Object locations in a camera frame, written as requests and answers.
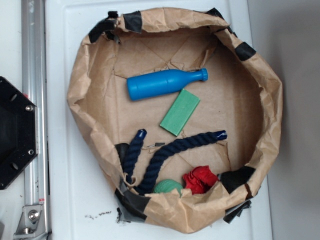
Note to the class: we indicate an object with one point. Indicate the blue plastic bottle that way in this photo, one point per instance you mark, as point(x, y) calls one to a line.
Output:
point(162, 82)

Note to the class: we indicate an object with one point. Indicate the metal corner bracket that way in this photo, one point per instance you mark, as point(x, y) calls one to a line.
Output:
point(32, 223)

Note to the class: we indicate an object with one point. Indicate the green ball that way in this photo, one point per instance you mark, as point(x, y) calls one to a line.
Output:
point(166, 186)

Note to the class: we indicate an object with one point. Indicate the green rectangular block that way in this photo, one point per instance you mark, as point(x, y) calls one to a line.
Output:
point(179, 113)

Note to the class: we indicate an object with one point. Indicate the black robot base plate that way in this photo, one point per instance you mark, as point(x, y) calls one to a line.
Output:
point(18, 132)

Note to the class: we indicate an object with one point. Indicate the brown paper bin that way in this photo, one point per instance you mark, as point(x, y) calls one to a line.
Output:
point(242, 96)

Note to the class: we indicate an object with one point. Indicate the red crumpled cloth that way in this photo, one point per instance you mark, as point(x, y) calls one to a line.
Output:
point(200, 179)

